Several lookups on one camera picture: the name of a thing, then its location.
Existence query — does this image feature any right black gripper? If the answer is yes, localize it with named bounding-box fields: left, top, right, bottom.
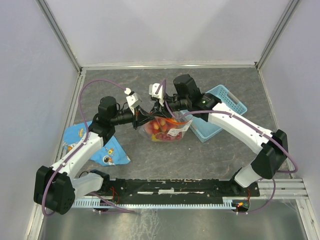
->
left=150, top=93, right=190, bottom=120

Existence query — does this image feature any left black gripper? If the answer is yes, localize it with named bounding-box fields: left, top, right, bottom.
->
left=110, top=105, right=155, bottom=130

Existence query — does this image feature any red yellow strawberry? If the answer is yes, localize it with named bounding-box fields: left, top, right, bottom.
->
left=144, top=124, right=154, bottom=135
left=158, top=118, right=168, bottom=132
left=149, top=120, right=160, bottom=130

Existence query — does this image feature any clear zip top bag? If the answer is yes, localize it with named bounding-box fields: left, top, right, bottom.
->
left=139, top=116, right=193, bottom=143

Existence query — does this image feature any purple grapes bunch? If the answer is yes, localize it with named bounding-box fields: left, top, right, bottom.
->
left=155, top=132, right=183, bottom=142

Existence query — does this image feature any light blue plastic basket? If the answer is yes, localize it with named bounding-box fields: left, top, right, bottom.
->
left=186, top=84, right=248, bottom=143

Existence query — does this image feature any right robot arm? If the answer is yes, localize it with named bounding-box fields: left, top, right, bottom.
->
left=149, top=74, right=289, bottom=196

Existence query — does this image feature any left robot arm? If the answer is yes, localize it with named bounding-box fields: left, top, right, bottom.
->
left=33, top=96, right=154, bottom=217

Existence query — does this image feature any blue patterned cloth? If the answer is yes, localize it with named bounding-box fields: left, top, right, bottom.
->
left=63, top=123, right=131, bottom=167

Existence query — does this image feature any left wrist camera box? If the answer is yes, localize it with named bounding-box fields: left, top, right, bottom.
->
left=124, top=88, right=142, bottom=113

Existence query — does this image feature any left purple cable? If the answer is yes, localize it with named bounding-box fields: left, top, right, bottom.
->
left=41, top=79, right=131, bottom=216

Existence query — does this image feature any aluminium frame back rail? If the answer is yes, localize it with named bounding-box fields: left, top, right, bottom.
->
left=82, top=64, right=256, bottom=71

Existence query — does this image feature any aluminium frame left post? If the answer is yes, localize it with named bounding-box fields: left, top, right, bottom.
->
left=35, top=0, right=82, bottom=73

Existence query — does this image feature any aluminium frame post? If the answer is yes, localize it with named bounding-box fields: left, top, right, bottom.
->
left=255, top=0, right=301, bottom=71
left=35, top=0, right=82, bottom=73

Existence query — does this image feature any aluminium frame right post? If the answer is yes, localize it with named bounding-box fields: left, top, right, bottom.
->
left=255, top=0, right=301, bottom=71

